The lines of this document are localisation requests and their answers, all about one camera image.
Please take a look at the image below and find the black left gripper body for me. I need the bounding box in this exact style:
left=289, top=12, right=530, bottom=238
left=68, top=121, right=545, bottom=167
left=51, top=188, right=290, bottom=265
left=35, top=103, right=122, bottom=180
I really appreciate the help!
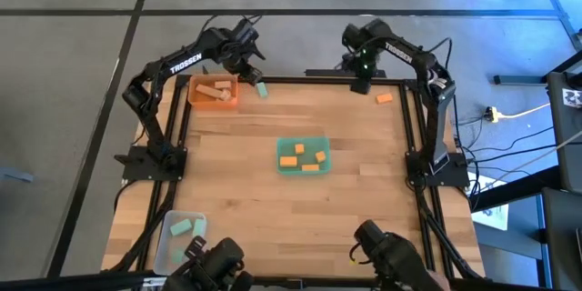
left=216, top=16, right=267, bottom=74

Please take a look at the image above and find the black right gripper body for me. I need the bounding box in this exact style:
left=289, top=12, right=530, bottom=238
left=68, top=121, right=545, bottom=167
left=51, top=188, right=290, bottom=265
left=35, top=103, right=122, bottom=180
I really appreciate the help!
left=341, top=44, right=379, bottom=82

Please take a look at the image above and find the orange plastic bin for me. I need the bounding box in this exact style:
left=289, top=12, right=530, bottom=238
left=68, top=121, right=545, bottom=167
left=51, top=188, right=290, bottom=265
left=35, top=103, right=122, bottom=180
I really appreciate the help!
left=186, top=74, right=240, bottom=111

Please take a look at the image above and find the teal plastic bin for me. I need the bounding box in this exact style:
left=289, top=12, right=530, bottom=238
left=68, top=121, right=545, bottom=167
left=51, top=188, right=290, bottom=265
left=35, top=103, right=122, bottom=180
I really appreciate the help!
left=276, top=135, right=333, bottom=176

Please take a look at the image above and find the printed white paper sheet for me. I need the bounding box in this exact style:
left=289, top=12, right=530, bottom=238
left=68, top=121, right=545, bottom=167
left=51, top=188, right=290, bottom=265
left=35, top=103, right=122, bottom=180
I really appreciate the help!
left=472, top=176, right=509, bottom=232

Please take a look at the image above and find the clear plastic bin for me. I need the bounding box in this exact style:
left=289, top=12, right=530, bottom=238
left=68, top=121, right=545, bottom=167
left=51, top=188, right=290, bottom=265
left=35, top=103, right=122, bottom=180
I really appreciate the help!
left=151, top=210, right=208, bottom=277

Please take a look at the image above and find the person's hand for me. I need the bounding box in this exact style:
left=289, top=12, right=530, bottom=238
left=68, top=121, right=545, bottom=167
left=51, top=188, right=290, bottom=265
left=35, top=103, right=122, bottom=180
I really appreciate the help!
left=429, top=270, right=452, bottom=290

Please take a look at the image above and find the black desk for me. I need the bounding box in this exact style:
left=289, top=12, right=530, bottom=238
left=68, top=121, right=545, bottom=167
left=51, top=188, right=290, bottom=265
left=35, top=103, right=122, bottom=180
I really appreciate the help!
left=545, top=49, right=582, bottom=195

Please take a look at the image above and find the fiducial marker tag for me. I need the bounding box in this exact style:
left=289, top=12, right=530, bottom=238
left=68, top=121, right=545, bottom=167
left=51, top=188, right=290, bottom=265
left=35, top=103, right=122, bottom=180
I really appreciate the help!
left=562, top=88, right=582, bottom=109

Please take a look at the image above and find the black front crossbar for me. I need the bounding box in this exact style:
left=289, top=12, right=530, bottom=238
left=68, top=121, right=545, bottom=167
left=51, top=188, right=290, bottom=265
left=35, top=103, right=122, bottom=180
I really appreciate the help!
left=0, top=270, right=582, bottom=291

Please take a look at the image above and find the grey tape strip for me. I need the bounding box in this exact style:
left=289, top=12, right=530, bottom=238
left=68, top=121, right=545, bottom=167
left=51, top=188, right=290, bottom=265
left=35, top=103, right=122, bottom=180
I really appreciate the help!
left=0, top=167, right=35, bottom=184

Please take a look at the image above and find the black bracket bar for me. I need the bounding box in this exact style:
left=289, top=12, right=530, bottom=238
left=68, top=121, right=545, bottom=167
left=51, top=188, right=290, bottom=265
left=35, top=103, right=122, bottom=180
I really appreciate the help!
left=304, top=68, right=387, bottom=78

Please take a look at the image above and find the black power cable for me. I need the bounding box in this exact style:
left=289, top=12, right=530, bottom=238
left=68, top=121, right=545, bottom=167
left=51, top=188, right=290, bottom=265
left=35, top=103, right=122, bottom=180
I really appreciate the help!
left=454, top=125, right=558, bottom=165

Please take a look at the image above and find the cream power cable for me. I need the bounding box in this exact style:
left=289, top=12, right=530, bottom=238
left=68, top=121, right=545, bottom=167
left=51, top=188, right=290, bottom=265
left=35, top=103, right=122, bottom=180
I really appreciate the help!
left=497, top=102, right=552, bottom=119

